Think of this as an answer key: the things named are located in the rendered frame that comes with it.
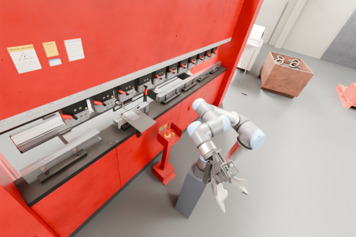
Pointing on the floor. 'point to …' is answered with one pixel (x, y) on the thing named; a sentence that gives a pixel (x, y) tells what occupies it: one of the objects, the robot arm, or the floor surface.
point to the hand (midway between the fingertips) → (236, 204)
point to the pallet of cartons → (350, 95)
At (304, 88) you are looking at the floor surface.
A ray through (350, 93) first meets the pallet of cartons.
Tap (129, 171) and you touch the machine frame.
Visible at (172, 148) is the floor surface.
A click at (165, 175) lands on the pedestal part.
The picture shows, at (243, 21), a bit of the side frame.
